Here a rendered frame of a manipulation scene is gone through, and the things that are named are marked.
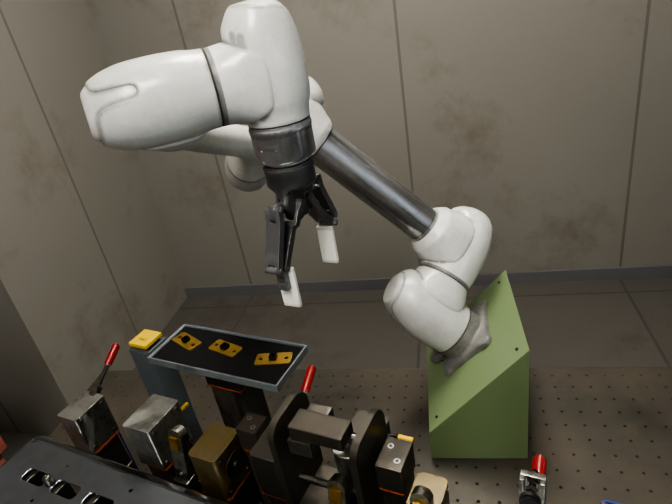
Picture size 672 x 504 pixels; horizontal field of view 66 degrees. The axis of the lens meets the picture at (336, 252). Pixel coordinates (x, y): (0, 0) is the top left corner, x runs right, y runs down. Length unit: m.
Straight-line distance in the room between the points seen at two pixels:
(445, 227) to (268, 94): 0.82
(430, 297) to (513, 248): 2.03
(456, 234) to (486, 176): 1.76
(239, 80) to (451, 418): 1.03
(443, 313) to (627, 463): 0.59
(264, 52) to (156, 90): 0.14
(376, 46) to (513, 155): 0.98
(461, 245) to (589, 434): 0.62
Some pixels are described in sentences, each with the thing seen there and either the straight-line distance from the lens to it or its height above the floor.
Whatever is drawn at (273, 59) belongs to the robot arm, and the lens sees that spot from 0.69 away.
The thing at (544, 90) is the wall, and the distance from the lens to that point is 3.07.
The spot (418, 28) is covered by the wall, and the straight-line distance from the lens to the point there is 2.96.
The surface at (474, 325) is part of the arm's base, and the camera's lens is 1.46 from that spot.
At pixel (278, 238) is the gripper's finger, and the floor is 1.57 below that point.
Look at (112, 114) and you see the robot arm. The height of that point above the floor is 1.78.
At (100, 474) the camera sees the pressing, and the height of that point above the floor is 1.00.
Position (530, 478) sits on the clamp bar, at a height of 1.21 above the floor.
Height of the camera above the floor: 1.88
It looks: 27 degrees down
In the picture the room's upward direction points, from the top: 10 degrees counter-clockwise
